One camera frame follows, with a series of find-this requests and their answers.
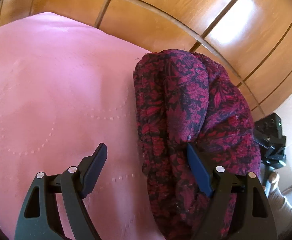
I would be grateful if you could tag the wooden wardrobe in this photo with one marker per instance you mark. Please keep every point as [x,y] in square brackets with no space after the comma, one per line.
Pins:
[185,12]

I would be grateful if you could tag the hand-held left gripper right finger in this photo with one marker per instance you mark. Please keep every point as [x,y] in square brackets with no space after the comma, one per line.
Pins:
[198,170]

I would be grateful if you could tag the person's right hand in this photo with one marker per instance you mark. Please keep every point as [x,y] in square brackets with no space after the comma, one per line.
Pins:
[273,181]

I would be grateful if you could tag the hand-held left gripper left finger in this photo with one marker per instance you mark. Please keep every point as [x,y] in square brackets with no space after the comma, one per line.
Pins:
[93,170]

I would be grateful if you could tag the dark red floral garment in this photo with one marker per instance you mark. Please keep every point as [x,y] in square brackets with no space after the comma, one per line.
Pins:
[185,110]

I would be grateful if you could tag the pink bed sheet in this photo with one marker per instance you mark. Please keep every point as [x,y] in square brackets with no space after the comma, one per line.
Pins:
[56,92]

